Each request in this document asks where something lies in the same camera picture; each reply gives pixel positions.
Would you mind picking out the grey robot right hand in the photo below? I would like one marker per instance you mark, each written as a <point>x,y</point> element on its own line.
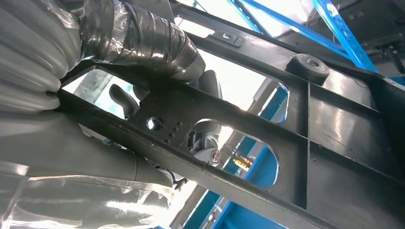
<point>63,148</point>

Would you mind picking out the blue metal shelf rack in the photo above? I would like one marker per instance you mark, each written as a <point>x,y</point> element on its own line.
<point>343,31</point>

